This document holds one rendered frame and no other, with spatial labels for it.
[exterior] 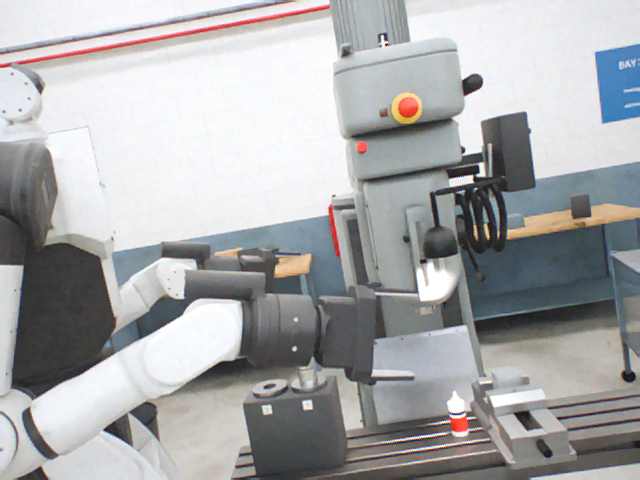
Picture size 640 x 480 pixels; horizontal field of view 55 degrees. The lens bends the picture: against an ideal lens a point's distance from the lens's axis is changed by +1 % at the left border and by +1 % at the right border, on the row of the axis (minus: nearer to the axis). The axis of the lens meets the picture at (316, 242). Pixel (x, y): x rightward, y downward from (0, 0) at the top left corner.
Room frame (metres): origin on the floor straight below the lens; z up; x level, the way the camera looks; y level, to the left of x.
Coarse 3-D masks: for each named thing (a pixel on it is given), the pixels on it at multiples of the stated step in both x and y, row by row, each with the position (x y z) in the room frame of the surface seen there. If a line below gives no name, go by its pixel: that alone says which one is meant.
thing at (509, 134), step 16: (496, 128) 1.68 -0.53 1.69; (512, 128) 1.66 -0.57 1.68; (528, 128) 1.66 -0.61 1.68; (496, 144) 1.70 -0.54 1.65; (512, 144) 1.66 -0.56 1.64; (528, 144) 1.66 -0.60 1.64; (496, 160) 1.73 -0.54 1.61; (512, 160) 1.66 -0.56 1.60; (528, 160) 1.66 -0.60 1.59; (496, 176) 1.75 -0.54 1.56; (512, 176) 1.66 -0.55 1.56; (528, 176) 1.66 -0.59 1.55
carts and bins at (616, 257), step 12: (612, 252) 3.70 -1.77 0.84; (624, 252) 3.68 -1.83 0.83; (636, 252) 3.63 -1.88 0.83; (612, 264) 3.71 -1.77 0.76; (624, 264) 3.43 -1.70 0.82; (636, 264) 3.34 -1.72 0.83; (624, 324) 3.70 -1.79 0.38; (624, 336) 3.68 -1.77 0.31; (636, 336) 3.64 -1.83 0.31; (624, 348) 3.70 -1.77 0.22; (636, 348) 3.46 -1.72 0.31; (624, 360) 3.71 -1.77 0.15; (624, 372) 3.71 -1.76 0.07; (144, 408) 3.08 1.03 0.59; (156, 408) 2.99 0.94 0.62; (144, 420) 3.09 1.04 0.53; (156, 420) 2.91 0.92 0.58; (156, 432) 2.88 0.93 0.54
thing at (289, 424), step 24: (264, 384) 1.50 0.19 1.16; (288, 384) 1.50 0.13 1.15; (312, 384) 1.44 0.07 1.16; (336, 384) 1.50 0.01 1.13; (264, 408) 1.42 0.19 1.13; (288, 408) 1.41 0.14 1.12; (312, 408) 1.40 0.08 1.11; (336, 408) 1.44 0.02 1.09; (264, 432) 1.42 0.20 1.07; (288, 432) 1.42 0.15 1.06; (312, 432) 1.41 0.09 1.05; (336, 432) 1.40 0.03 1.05; (264, 456) 1.43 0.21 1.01; (288, 456) 1.42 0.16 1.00; (312, 456) 1.41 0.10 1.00; (336, 456) 1.40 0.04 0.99
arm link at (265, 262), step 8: (224, 256) 1.25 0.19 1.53; (232, 256) 1.25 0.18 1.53; (248, 256) 1.28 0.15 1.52; (256, 256) 1.29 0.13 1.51; (264, 256) 1.26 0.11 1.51; (272, 256) 1.27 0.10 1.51; (224, 264) 1.22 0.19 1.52; (232, 264) 1.23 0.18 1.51; (240, 264) 1.26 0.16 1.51; (248, 264) 1.25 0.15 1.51; (256, 264) 1.25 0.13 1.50; (264, 264) 1.26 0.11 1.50; (272, 264) 1.26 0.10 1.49; (264, 272) 1.26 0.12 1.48; (272, 272) 1.26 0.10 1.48; (272, 280) 1.26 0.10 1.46; (272, 288) 1.26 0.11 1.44
